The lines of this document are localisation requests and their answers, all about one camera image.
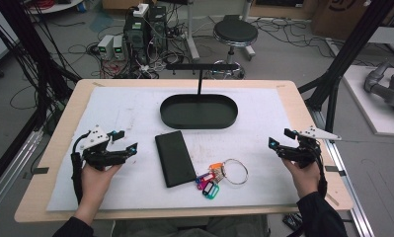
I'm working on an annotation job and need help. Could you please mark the grey bench power supply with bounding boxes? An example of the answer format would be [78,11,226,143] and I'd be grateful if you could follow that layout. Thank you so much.
[97,34,116,61]
[113,35,126,61]

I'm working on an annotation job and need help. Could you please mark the key ring with coloured tags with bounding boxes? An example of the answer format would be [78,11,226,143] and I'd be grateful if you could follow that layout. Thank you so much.
[195,158,250,200]

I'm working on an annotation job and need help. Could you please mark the tangled cables by computer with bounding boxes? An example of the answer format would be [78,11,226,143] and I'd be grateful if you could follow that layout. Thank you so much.
[65,9,194,80]

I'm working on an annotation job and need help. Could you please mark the black computer tower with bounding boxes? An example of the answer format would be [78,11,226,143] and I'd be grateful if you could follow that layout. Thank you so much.
[122,4,169,65]

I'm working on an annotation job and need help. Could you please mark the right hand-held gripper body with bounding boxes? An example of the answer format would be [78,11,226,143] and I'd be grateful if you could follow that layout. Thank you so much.
[277,124,343,170]

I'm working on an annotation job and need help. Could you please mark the black device under table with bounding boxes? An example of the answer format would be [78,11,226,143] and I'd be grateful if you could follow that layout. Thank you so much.
[281,212,304,232]

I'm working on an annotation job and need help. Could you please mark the black oval tray with hanger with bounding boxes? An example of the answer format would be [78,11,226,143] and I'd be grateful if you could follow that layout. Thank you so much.
[159,62,240,130]

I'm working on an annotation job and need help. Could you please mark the person's left hand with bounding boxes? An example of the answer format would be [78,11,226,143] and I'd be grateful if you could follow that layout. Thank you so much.
[80,163,123,199]

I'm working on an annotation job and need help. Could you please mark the black wallet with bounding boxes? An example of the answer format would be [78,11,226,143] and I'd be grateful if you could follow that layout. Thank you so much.
[154,129,197,189]

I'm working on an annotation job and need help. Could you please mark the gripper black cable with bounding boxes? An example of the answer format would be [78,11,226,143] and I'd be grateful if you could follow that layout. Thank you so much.
[70,130,92,205]
[311,140,329,199]

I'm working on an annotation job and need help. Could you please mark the white round table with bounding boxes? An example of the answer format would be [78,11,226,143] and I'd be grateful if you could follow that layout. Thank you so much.
[26,0,86,15]

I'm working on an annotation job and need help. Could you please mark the black frame post with cables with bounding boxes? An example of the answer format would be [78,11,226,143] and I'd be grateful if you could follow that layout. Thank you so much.
[0,0,82,136]

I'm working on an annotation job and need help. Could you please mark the person's legs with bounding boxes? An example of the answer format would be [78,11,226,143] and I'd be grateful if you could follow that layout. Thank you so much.
[113,214,272,237]

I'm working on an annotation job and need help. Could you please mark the loose black floor cables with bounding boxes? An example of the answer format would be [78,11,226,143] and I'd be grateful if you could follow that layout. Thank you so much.
[253,17,338,59]

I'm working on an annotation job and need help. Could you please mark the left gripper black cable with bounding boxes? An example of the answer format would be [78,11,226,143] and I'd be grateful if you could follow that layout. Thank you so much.
[70,130,92,205]

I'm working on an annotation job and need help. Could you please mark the white power adapter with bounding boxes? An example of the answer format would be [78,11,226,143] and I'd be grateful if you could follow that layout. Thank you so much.
[132,3,150,19]

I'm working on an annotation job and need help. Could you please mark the person's right hand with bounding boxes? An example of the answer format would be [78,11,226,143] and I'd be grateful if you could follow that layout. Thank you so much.
[281,158,321,199]

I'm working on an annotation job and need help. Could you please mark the white metal stand leg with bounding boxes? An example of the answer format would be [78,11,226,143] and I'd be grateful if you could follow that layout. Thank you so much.
[184,0,201,62]

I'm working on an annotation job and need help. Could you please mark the white table mat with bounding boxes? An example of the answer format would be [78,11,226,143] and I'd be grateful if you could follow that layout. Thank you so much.
[45,86,319,212]

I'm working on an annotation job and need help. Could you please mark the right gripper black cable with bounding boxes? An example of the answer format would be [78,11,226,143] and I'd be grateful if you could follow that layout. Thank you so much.
[311,140,329,199]

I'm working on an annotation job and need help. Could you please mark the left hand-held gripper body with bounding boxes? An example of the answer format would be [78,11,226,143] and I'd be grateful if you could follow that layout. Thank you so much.
[81,124,131,172]

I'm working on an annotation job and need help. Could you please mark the black round stool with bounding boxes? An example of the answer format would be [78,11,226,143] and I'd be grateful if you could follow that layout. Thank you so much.
[212,14,260,80]

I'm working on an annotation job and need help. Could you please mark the aluminium rail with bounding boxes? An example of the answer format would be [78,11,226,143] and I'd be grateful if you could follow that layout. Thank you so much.
[310,108,376,237]
[0,128,44,220]

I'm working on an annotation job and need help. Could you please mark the cardboard box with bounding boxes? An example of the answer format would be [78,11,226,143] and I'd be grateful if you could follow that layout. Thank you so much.
[310,0,371,41]

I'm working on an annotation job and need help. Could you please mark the white board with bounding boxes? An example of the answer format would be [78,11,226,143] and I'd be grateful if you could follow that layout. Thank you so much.
[342,64,394,138]

